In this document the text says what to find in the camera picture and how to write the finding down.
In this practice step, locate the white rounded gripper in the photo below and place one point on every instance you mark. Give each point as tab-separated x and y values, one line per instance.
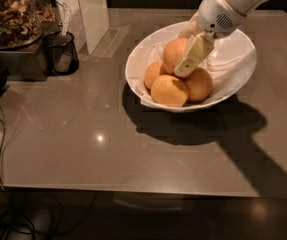
215	14

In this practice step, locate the white tag utensil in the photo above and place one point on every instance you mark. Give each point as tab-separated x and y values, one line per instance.
66	13

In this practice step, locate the white tilted bowl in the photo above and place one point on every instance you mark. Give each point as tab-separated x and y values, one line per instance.
236	60

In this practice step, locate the orange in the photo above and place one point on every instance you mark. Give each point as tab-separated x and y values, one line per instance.
199	85
152	72
172	53
170	91

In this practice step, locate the black mesh cup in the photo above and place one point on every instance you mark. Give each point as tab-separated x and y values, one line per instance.
61	53

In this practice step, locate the white upright panel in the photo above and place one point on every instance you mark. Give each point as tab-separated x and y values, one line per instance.
89	22

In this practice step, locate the glass jar of nuts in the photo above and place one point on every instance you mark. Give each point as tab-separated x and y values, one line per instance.
20	24

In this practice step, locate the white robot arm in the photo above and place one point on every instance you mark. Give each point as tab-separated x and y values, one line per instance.
244	7

